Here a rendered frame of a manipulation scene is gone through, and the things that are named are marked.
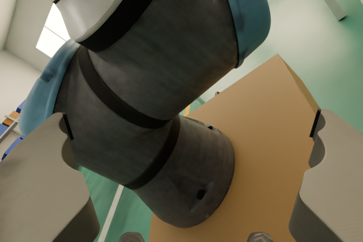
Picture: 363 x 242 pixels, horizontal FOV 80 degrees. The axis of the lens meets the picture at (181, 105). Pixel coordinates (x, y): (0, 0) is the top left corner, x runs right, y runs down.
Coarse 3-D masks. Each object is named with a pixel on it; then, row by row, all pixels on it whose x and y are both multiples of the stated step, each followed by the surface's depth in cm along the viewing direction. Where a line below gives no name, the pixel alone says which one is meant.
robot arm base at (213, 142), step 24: (192, 120) 31; (168, 144) 24; (192, 144) 26; (216, 144) 28; (168, 168) 24; (192, 168) 25; (216, 168) 26; (144, 192) 26; (168, 192) 25; (192, 192) 26; (216, 192) 26; (168, 216) 27; (192, 216) 26
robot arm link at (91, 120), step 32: (64, 64) 19; (32, 96) 18; (64, 96) 19; (96, 96) 18; (32, 128) 19; (96, 128) 20; (128, 128) 20; (160, 128) 23; (96, 160) 22; (128, 160) 22
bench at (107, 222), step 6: (120, 186) 221; (120, 192) 218; (114, 198) 215; (114, 204) 209; (114, 210) 206; (108, 216) 202; (108, 222) 198; (108, 228) 196; (102, 234) 190; (102, 240) 188
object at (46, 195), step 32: (64, 128) 11; (32, 160) 8; (64, 160) 8; (0, 192) 7; (32, 192) 7; (64, 192) 7; (0, 224) 6; (32, 224) 6; (64, 224) 6; (96, 224) 7
